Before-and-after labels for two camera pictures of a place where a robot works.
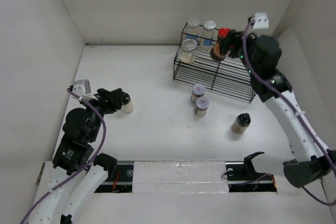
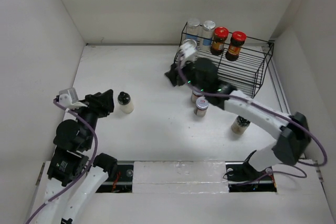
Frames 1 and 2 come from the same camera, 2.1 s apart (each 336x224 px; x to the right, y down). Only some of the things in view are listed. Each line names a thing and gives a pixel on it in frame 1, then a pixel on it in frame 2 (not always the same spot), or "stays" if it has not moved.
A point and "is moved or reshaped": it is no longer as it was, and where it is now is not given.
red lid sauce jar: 224,43 is moved or reshaped
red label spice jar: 201,104 stays
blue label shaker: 192,29 stays
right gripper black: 235,39 -> 172,73
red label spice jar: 198,91 stays
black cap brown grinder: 240,124 stays
